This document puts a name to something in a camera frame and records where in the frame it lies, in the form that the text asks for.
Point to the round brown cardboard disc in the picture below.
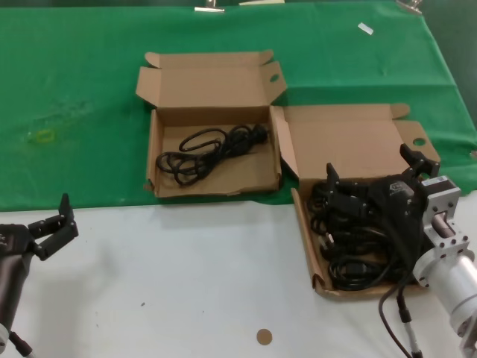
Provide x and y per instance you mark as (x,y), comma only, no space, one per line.
(264,336)

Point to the white tape piece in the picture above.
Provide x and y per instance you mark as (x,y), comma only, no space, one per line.
(365,28)

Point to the green table cloth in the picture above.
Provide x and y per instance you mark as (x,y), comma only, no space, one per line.
(74,74)

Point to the open brown cardboard box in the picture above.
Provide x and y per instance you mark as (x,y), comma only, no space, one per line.
(201,78)
(335,134)

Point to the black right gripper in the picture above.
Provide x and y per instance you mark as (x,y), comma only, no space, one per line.
(402,212)

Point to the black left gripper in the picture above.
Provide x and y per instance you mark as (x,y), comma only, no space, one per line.
(15,240)

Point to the beige flat strip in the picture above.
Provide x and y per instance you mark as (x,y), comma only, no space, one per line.
(261,2)

